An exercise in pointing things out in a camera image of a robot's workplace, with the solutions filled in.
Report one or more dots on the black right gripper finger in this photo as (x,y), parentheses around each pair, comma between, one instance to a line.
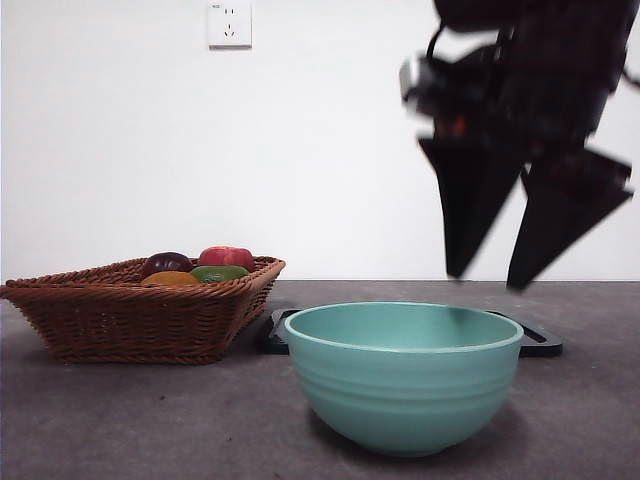
(470,200)
(565,210)

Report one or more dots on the teal ceramic bowl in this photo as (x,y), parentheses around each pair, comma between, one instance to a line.
(405,395)

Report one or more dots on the brown kiwi fruit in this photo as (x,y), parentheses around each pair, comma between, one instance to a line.
(170,279)

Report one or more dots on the dark green rectangular tray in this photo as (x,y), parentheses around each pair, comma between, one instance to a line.
(542,345)

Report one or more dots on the red peach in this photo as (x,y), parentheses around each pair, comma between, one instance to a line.
(225,256)

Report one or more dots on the green avocado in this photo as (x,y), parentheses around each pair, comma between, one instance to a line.
(220,274)

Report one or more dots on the dark purple plum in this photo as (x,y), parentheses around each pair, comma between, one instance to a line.
(167,261)

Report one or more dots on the brown wicker basket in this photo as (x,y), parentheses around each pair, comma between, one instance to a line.
(135,320)

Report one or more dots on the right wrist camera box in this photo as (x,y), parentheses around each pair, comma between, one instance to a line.
(412,85)

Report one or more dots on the white wall socket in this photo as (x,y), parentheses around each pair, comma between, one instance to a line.
(229,25)

